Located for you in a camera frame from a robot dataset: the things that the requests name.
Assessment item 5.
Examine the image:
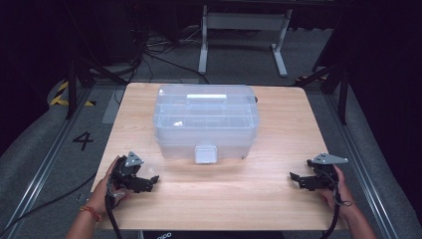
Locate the black floor cable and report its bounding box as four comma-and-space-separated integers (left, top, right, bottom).
0, 170, 99, 235

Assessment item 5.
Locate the tangle of black cables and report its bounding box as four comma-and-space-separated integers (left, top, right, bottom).
127, 24, 211, 86

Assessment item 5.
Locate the black tripod stand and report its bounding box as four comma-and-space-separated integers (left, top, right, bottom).
63, 54, 129, 120
294, 61, 353, 126

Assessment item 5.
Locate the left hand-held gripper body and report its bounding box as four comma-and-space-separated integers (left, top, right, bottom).
109, 151, 145, 194

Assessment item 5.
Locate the red orange bracelet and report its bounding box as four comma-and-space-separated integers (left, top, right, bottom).
79, 205, 103, 223

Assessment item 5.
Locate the yellow black floor tape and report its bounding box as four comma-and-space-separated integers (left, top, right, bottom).
49, 80, 98, 108

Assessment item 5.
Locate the person's dark clothing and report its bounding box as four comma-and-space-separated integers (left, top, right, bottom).
141, 230, 287, 239

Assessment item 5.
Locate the clear plastic storage box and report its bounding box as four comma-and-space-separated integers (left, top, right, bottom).
152, 84, 261, 165

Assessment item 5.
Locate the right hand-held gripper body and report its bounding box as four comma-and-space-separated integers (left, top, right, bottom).
306, 152, 349, 192

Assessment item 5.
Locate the grey metal stand frame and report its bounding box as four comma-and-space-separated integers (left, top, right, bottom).
197, 4, 295, 79

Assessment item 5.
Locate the metal floor rail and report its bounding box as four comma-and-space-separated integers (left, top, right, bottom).
321, 93, 401, 239
0, 87, 98, 239

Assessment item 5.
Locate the person's right hand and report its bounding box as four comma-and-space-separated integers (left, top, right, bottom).
319, 164, 356, 221

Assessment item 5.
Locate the person's left hand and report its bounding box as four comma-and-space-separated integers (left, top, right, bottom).
86, 155, 132, 216

